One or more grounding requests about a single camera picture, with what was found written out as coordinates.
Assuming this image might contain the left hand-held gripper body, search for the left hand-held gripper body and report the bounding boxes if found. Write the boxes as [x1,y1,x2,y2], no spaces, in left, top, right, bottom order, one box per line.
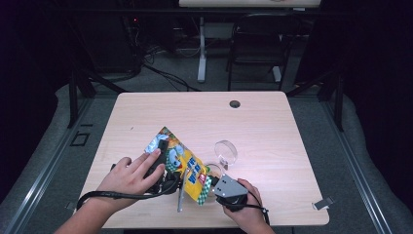
[148,168,190,214]

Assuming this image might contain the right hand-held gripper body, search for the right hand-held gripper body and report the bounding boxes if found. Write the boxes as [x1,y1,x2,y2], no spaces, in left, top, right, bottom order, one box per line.
[213,174,249,212]

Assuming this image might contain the yellow spouted pouch green cap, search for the yellow spouted pouch green cap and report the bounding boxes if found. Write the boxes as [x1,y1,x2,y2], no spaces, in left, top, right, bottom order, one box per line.
[144,126,212,207]

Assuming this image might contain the clear jar with hinged lid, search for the clear jar with hinged lid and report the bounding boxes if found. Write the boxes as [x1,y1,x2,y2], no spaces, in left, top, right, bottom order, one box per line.
[204,139,239,189]

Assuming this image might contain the person's right hand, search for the person's right hand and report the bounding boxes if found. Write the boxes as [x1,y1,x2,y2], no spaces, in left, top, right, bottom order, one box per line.
[222,177,268,229]

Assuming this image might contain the person's left hand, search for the person's left hand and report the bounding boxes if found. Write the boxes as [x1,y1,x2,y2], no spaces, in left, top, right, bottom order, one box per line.
[96,148,167,210]

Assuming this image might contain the black metal stand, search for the black metal stand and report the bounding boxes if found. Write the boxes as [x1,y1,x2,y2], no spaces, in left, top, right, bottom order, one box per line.
[66,69,128,130]
[285,69,345,133]

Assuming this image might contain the dark computer case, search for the dark computer case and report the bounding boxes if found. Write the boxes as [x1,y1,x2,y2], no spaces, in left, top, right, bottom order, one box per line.
[74,13,144,74]

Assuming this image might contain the black folding chair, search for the black folding chair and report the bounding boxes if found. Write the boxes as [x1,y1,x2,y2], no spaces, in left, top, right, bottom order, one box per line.
[226,13,301,92]

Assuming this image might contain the white-legged desk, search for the white-legged desk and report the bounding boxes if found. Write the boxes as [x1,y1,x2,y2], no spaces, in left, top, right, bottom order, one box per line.
[178,0,322,84]

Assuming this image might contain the right hand-held gripper black cable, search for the right hand-held gripper black cable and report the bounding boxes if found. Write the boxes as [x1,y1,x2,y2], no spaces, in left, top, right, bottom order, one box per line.
[227,189,272,226]

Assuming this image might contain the hand-held gripper black cable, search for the hand-held gripper black cable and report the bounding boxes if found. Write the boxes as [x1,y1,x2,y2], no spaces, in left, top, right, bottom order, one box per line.
[76,169,183,211]
[227,189,272,226]

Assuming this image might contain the left hand-held gripper black cable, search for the left hand-held gripper black cable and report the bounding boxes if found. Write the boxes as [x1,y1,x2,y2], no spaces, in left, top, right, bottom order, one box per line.
[76,169,183,211]

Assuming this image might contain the black floor cables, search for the black floor cables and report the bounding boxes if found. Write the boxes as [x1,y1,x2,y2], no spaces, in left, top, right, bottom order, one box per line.
[125,45,201,93]

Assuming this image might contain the aluminium floor rail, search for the aluminium floor rail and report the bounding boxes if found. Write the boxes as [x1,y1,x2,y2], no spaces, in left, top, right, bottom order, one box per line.
[3,97,95,234]
[319,97,395,234]

